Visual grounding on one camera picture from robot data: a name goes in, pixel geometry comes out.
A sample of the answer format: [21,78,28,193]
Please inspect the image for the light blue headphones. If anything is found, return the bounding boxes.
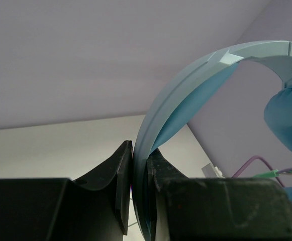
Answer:
[132,40,292,240]

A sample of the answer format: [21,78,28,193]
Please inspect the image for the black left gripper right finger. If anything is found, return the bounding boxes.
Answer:
[147,149,193,240]

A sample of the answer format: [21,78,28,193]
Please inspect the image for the green headphone cable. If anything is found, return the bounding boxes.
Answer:
[255,169,292,177]

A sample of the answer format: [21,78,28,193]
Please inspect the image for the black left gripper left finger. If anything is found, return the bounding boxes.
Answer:
[73,140,133,235]

